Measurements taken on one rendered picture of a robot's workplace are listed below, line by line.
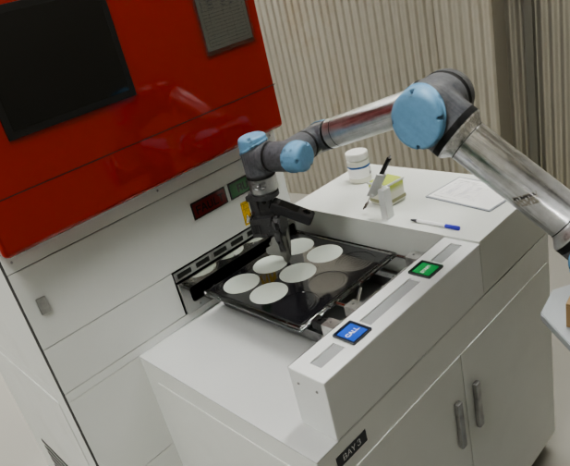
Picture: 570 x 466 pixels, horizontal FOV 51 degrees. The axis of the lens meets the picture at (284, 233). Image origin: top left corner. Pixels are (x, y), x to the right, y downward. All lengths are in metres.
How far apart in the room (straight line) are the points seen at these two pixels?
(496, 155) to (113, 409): 1.08
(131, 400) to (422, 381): 0.74
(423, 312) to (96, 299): 0.76
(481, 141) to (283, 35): 3.08
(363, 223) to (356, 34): 2.34
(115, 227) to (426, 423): 0.85
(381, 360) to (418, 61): 2.69
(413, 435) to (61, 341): 0.82
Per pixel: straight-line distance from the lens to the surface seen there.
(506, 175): 1.17
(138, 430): 1.69
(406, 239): 1.56
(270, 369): 1.39
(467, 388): 1.56
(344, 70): 3.95
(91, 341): 1.52
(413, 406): 1.36
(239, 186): 1.67
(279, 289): 1.51
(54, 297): 1.44
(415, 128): 1.17
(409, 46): 3.70
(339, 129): 1.45
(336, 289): 1.46
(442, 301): 1.35
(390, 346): 1.22
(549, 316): 1.44
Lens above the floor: 1.65
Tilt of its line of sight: 25 degrees down
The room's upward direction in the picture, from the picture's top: 14 degrees counter-clockwise
